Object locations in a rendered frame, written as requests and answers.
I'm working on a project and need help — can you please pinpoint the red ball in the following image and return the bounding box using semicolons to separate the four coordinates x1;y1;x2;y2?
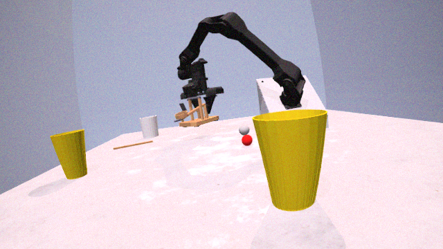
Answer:
242;135;253;146

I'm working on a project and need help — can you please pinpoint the white ball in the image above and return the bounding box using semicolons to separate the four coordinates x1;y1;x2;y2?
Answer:
239;124;250;136

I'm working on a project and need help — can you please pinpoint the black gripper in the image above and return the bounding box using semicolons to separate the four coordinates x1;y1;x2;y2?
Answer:
180;75;224;114

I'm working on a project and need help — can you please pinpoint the yellow ribbed cup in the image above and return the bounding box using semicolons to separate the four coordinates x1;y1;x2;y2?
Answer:
50;130;87;180
253;109;327;212

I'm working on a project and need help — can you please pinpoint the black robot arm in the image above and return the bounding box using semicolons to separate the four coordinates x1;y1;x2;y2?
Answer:
177;12;306;109

